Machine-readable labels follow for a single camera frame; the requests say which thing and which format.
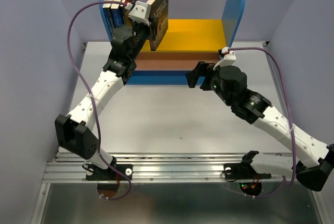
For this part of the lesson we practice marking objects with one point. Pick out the aluminium mounting rail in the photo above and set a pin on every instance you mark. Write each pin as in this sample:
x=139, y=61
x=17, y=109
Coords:
x=147, y=168

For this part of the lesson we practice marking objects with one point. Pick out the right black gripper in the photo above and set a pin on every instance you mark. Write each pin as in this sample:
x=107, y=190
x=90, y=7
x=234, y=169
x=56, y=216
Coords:
x=201, y=69

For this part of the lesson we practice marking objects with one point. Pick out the blue yellow wooden bookshelf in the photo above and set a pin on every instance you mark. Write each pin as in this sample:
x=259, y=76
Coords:
x=186, y=42

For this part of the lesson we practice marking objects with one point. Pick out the Animal Farm book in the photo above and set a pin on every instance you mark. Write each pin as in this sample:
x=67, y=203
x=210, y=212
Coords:
x=106, y=11

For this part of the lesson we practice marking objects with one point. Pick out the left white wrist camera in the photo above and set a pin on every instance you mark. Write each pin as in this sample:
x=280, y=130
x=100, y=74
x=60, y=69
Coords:
x=139, y=12

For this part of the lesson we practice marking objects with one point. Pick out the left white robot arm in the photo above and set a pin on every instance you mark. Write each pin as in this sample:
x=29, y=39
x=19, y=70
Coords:
x=74, y=130

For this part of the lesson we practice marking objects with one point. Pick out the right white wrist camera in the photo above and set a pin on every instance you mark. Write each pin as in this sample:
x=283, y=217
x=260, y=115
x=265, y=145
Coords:
x=228, y=57

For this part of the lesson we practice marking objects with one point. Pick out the A Tale of Two Cities book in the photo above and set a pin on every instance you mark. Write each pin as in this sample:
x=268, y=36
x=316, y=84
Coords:
x=158, y=19

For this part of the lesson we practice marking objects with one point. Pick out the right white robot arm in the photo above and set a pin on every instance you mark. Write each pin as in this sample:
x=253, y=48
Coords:
x=313, y=162

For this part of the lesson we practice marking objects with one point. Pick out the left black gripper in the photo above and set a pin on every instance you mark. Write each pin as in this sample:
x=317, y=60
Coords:
x=151, y=36

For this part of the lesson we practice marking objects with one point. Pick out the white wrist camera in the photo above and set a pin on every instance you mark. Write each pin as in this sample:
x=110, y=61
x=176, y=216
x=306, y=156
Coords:
x=228, y=57
x=139, y=12

